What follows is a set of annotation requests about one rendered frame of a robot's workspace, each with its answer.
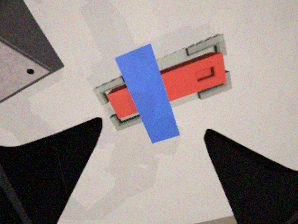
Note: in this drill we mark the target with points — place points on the red long bar with two slots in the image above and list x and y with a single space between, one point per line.
179 80

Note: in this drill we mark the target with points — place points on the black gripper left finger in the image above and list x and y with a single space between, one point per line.
40 176

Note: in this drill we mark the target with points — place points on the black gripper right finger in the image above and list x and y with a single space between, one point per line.
259 190

